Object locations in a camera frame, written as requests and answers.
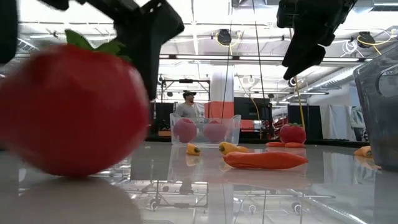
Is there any person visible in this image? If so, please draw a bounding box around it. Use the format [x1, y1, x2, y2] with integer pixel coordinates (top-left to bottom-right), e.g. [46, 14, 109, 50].
[175, 90, 200, 118]

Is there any white hanging sheet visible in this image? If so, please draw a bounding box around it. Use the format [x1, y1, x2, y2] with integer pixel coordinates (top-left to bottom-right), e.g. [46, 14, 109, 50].
[325, 104, 351, 141]

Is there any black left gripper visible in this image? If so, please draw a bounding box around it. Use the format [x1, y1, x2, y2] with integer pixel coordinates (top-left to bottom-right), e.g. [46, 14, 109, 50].
[0, 0, 185, 101]

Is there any orange toy chili pepper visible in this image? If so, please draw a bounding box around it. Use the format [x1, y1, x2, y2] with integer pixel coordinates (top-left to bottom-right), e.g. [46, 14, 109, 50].
[353, 145, 373, 158]

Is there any yellow toy chili pepper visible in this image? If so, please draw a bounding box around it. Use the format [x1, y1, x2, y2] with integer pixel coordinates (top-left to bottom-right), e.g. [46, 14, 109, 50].
[186, 143, 202, 156]
[217, 141, 251, 156]

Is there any clear plastic basket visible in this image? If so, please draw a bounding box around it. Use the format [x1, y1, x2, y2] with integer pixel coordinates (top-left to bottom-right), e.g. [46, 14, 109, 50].
[169, 113, 243, 147]

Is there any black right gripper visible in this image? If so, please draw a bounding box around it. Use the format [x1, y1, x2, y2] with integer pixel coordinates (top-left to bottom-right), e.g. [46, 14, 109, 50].
[277, 0, 358, 81]

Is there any grey plastic basket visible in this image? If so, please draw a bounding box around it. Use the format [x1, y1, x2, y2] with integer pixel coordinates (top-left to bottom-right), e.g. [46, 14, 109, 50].
[353, 43, 398, 172]

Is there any white and orange pillar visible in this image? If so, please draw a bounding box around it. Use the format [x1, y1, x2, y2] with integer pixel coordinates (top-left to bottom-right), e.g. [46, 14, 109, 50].
[210, 63, 235, 119]

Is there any yellow hanging cable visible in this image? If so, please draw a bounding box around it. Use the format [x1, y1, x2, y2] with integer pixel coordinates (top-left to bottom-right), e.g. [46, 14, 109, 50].
[294, 76, 306, 125]

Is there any black panel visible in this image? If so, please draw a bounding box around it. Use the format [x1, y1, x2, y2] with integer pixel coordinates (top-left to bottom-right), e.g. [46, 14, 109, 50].
[154, 101, 175, 131]

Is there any black ceiling cable reel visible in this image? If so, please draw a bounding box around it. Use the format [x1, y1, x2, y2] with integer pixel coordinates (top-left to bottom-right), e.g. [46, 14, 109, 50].
[357, 30, 376, 49]
[216, 28, 233, 46]

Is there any black metal stand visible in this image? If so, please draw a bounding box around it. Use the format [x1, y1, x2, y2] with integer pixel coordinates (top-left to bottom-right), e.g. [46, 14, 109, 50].
[160, 78, 211, 131]

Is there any black hanging cable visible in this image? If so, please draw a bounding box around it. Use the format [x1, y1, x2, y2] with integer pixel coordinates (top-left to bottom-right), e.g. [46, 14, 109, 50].
[221, 0, 234, 119]
[251, 0, 268, 139]

